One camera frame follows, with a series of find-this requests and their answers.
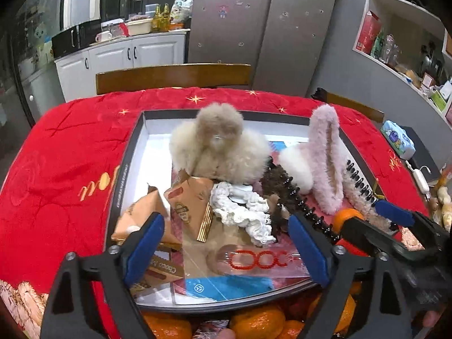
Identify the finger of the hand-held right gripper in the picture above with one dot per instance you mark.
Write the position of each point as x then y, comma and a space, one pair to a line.
370, 236
392, 214

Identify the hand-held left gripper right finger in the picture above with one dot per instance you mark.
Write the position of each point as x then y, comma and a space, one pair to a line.
310, 250

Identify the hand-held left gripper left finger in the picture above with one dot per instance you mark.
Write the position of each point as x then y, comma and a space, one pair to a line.
144, 250

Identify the black-rimmed white box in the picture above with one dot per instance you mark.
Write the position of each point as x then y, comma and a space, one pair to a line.
155, 148

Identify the person's right hand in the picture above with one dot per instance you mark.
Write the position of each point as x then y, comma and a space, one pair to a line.
433, 319

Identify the orange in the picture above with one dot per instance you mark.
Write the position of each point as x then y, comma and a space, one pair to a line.
257, 321
169, 326
344, 312
348, 219

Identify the brown chocolate snack box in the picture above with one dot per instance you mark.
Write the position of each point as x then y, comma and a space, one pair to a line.
169, 268

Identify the cream fuzzy black-toothed hair clip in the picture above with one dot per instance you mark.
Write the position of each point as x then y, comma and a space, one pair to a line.
360, 194

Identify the brown snack packet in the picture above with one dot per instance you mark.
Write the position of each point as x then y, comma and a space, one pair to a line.
141, 208

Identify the white power adapter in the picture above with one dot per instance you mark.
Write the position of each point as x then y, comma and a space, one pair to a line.
420, 178

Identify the clear packet with red beads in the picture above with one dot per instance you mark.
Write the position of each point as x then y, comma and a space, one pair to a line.
247, 257

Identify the gold hair clip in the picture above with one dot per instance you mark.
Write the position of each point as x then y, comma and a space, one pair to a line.
205, 224

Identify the brown fuzzy hair claw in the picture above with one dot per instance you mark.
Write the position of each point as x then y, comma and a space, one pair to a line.
277, 190

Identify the brown paper snack carton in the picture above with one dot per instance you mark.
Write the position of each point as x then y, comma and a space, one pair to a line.
190, 197

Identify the blue tissue pack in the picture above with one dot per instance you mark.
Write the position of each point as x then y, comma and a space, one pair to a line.
399, 139

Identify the white lace scrunchie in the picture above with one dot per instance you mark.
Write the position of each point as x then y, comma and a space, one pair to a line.
243, 212

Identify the pink fluffy hair claw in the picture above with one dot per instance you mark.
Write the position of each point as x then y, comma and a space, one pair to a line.
325, 169

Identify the white fluffy hair claw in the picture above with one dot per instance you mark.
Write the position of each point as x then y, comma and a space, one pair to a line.
296, 166

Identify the blue and white packet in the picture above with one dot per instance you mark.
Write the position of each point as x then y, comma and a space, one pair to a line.
226, 287

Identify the wooden chair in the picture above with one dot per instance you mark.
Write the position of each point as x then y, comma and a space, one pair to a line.
169, 76
356, 107

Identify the red quilted tablecloth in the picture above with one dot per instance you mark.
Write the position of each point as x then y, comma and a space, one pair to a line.
60, 169

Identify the beige fluffy hair claw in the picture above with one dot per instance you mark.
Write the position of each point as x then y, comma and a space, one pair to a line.
215, 148

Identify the black cloth item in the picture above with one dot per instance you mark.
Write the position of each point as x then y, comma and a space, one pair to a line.
319, 93

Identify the red package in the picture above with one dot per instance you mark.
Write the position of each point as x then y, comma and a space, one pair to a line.
368, 33

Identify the white kitchen cabinet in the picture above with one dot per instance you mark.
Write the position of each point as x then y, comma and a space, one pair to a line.
116, 56

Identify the white mug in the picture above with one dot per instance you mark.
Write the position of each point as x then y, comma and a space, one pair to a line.
103, 36

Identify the white plastic basin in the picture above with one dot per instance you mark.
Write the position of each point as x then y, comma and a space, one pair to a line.
139, 27

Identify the black microwave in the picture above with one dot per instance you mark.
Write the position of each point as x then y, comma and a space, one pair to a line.
76, 37

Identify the silver refrigerator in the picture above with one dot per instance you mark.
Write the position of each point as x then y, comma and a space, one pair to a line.
261, 31

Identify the yellow glass bottle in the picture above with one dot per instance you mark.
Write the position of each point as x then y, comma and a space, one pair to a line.
165, 18
156, 19

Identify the clear plastic bag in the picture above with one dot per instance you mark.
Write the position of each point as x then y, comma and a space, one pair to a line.
182, 10

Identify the glass sliding door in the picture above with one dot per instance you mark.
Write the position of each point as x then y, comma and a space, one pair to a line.
31, 35

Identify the white wall shelf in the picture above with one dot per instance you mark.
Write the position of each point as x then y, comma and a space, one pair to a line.
406, 14

